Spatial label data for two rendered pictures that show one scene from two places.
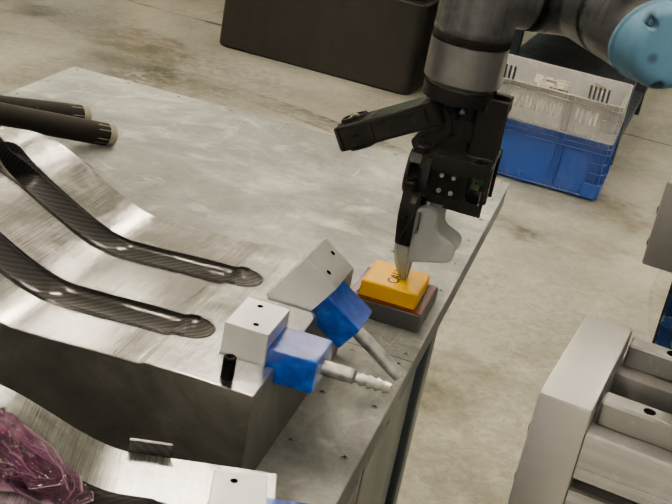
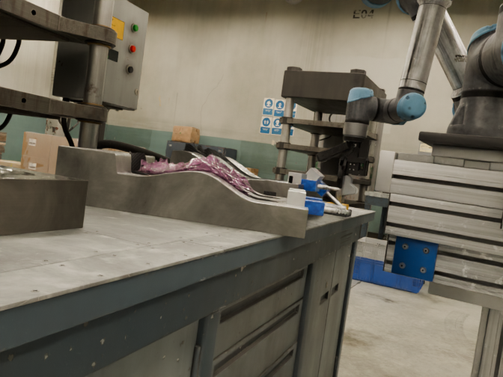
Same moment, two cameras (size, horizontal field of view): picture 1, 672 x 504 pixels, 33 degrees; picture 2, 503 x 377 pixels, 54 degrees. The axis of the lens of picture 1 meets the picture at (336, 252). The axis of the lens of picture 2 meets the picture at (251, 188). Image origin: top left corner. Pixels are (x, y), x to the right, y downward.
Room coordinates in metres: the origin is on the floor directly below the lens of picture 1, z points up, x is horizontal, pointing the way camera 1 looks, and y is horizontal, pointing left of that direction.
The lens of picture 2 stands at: (-0.51, -0.05, 0.93)
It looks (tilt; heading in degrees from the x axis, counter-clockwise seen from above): 3 degrees down; 10
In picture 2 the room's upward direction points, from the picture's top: 8 degrees clockwise
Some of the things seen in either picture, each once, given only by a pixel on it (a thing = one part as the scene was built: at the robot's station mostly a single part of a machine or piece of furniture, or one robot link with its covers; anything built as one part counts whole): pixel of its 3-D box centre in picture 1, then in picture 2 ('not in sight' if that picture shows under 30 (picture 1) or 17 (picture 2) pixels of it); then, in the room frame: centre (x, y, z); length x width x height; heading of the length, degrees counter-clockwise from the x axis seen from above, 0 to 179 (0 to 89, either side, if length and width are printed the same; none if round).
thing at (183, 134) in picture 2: not in sight; (186, 135); (8.03, 2.70, 1.26); 0.42 x 0.33 x 0.29; 74
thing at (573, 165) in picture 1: (531, 139); (388, 271); (4.14, -0.64, 0.11); 0.61 x 0.41 x 0.22; 74
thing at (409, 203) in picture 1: (412, 201); (341, 174); (1.05, -0.06, 0.93); 0.05 x 0.02 x 0.09; 167
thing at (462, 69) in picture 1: (466, 63); (355, 131); (1.07, -0.09, 1.07); 0.08 x 0.08 x 0.05
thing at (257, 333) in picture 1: (310, 363); (314, 185); (0.77, 0.00, 0.89); 0.13 x 0.05 x 0.05; 77
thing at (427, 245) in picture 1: (425, 247); (346, 190); (1.06, -0.09, 0.88); 0.06 x 0.03 x 0.09; 77
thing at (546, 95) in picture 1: (543, 95); (391, 252); (4.14, -0.64, 0.28); 0.61 x 0.41 x 0.15; 74
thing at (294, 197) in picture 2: not in sight; (318, 208); (0.49, -0.02, 0.86); 0.13 x 0.05 x 0.05; 94
